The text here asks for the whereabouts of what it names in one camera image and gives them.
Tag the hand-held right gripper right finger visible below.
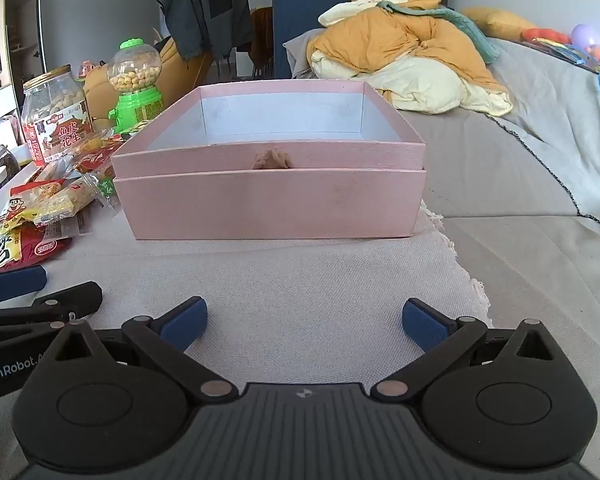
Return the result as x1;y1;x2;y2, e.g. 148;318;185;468
371;298;563;403

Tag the large corgi plush toy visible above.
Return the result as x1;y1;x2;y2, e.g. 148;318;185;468
307;0;515;117

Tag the heap of colourful toys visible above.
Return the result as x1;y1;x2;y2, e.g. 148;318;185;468
521;22;600;95

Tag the black cable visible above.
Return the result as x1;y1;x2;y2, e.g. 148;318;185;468
484;111;600;244

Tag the wall shelf unit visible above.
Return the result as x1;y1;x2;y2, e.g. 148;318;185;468
0;0;47;111

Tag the beige woven mat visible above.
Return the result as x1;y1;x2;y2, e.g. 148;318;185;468
0;160;493;401

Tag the pink cardboard box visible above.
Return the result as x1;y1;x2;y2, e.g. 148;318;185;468
111;80;427;179

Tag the red snack bag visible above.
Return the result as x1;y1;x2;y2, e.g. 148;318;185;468
0;220;74;274

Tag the blue cabinet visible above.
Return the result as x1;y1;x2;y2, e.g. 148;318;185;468
272;0;354;80

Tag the teal cloth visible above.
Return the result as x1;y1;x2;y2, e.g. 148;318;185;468
376;0;501;64

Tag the yellow pillow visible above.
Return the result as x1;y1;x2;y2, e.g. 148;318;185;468
461;7;537;41

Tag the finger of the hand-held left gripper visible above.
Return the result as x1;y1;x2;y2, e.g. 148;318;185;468
0;281;104;347
0;265;47;304

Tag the dark grey jacket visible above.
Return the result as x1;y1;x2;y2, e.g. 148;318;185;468
156;0;255;61

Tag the pile of small snack packets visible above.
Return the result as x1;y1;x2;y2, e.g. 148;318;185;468
0;127;127;239

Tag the grey sofa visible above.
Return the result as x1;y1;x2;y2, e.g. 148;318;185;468
282;27;600;361

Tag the clear peanut jar red label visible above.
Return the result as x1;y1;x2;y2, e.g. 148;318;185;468
21;64;95;167

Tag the green candy dispenser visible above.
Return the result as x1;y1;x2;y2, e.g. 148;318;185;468
107;38;165;137

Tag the brown ribbon knot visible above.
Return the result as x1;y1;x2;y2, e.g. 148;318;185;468
251;145;296;170

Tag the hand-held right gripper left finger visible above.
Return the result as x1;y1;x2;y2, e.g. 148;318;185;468
45;296;238;406

